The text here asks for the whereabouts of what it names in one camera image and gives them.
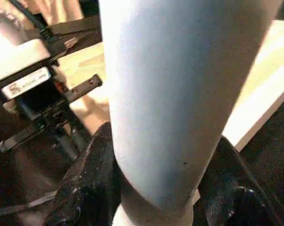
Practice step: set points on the white plastic table top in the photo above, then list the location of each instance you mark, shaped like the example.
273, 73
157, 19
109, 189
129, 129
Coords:
262, 82

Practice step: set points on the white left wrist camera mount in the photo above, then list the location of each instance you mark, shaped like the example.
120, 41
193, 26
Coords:
15, 63

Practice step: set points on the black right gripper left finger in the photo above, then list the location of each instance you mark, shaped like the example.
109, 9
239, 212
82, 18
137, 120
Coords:
90, 183

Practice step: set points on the white plastic table leg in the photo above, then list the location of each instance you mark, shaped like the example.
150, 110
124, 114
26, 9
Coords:
168, 82

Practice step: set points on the black mat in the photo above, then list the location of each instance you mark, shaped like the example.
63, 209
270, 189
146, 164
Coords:
269, 153

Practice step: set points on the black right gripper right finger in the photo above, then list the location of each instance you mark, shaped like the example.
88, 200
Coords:
231, 188

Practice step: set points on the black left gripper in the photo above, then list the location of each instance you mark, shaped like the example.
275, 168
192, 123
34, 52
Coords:
45, 110

